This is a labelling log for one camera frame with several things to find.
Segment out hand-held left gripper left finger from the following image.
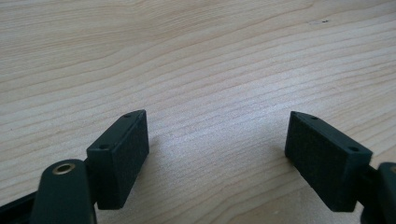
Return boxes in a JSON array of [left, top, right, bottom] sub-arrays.
[[83, 108, 150, 211]]

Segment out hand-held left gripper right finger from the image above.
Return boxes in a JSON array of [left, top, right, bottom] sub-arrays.
[[284, 110, 379, 213]]

